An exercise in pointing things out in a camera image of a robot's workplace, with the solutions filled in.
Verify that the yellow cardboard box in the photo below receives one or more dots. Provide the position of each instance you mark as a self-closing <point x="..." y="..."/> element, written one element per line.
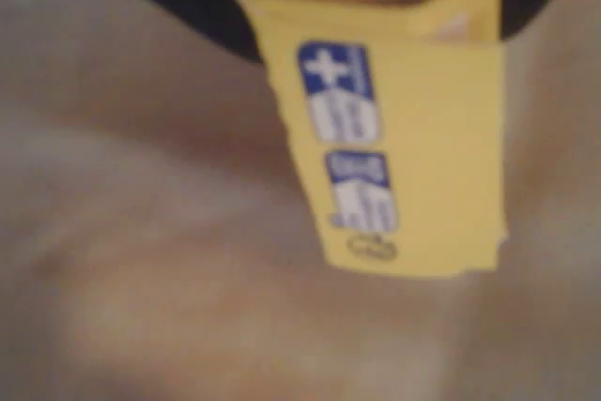
<point x="432" y="138"/>

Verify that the white tablecloth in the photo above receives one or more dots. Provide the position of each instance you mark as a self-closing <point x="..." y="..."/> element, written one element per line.
<point x="141" y="232"/>

